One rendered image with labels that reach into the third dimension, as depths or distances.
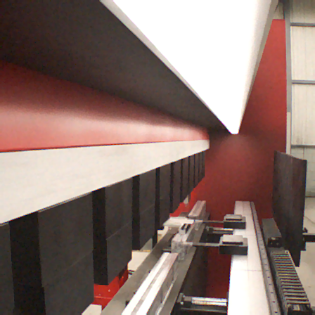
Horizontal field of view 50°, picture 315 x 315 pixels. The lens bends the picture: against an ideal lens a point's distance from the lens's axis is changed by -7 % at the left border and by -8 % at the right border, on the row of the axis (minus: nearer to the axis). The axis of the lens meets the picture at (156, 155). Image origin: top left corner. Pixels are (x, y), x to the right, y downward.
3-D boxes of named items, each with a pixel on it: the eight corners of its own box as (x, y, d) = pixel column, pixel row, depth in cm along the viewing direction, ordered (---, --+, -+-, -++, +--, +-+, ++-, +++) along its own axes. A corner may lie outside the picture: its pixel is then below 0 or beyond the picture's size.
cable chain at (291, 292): (270, 260, 118) (271, 249, 117) (286, 261, 116) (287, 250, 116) (286, 322, 75) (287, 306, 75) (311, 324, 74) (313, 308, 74)
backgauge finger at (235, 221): (195, 221, 185) (195, 212, 185) (245, 223, 180) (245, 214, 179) (192, 227, 173) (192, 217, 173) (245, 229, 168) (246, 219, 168)
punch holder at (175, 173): (156, 204, 131) (157, 158, 130) (179, 205, 129) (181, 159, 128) (146, 212, 116) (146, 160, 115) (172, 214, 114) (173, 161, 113)
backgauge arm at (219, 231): (204, 244, 227) (206, 223, 227) (304, 247, 213) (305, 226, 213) (203, 247, 220) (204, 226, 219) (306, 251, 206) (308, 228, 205)
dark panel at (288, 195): (271, 212, 247) (273, 150, 245) (273, 212, 247) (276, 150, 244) (294, 266, 137) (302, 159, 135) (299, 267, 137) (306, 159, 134)
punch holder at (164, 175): (142, 215, 111) (143, 162, 110) (169, 217, 109) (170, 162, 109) (128, 226, 97) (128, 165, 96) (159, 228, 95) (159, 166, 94)
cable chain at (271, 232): (261, 225, 169) (261, 217, 169) (272, 225, 168) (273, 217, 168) (266, 247, 133) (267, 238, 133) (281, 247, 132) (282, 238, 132)
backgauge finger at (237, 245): (183, 243, 146) (183, 231, 146) (247, 246, 140) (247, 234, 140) (178, 252, 134) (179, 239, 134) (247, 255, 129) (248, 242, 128)
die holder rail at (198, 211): (197, 213, 259) (197, 200, 258) (205, 213, 257) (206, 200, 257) (188, 230, 210) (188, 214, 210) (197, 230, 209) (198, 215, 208)
